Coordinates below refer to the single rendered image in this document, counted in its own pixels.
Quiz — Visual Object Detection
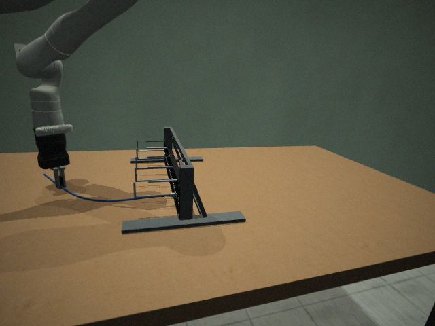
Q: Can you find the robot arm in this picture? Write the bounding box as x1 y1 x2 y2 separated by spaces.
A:
0 0 138 111

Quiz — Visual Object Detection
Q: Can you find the dark grey metal rack with cable rings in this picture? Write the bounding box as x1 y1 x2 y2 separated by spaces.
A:
122 127 246 234

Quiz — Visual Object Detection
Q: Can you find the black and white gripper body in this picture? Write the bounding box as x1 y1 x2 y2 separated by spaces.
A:
32 110 73 169

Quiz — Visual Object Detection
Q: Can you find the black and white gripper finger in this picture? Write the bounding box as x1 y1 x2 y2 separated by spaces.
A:
50 167 62 189
57 166 66 188

